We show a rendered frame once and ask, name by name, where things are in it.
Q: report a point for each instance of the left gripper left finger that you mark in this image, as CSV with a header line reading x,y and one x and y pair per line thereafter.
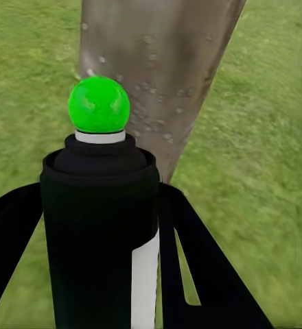
x,y
20,211

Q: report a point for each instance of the pesticide atomizer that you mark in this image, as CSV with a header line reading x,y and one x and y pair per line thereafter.
x,y
100,196

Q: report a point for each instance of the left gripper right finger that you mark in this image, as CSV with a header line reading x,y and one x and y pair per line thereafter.
x,y
226,302

